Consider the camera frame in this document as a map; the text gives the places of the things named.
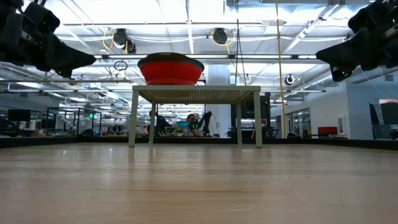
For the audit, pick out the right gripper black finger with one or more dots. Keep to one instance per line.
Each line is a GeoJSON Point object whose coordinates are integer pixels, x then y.
{"type": "Point", "coordinates": [345, 59]}
{"type": "Point", "coordinates": [345, 48]}

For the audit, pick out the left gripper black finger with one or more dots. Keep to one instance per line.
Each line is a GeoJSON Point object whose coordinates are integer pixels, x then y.
{"type": "Point", "coordinates": [68, 64]}
{"type": "Point", "coordinates": [63, 51]}

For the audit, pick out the red colander with grey rim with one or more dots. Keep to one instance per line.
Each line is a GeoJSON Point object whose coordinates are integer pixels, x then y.
{"type": "Point", "coordinates": [171, 71]}

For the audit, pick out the black monitor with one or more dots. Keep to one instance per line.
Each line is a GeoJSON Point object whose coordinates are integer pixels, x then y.
{"type": "Point", "coordinates": [18, 115]}

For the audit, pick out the red box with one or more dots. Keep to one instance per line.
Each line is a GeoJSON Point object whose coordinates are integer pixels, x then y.
{"type": "Point", "coordinates": [327, 130]}

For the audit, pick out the black rounded chair back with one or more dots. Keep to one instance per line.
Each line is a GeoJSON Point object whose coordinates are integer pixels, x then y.
{"type": "Point", "coordinates": [291, 135]}

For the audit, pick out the black cabinet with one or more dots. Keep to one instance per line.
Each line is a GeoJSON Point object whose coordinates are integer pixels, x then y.
{"type": "Point", "coordinates": [247, 110]}

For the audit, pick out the blue container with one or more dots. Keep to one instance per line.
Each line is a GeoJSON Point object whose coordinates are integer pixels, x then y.
{"type": "Point", "coordinates": [183, 124]}

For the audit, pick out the person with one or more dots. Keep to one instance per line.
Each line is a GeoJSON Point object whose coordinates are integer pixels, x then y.
{"type": "Point", "coordinates": [191, 119]}

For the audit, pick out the black background robot arms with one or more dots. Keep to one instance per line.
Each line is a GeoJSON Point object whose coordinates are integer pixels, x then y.
{"type": "Point", "coordinates": [205, 119]}

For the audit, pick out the black background frame workstation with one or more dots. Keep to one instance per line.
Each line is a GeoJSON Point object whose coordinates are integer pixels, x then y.
{"type": "Point", "coordinates": [77, 109]}

